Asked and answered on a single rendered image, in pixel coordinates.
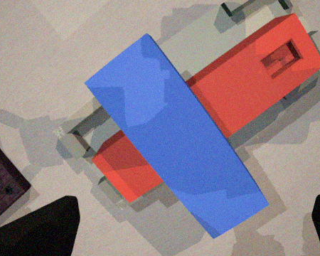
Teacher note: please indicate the red bar with two rectangular sockets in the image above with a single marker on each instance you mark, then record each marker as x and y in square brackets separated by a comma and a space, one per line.
[234, 89]

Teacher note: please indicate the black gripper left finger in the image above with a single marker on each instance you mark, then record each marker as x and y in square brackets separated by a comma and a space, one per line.
[48, 231]

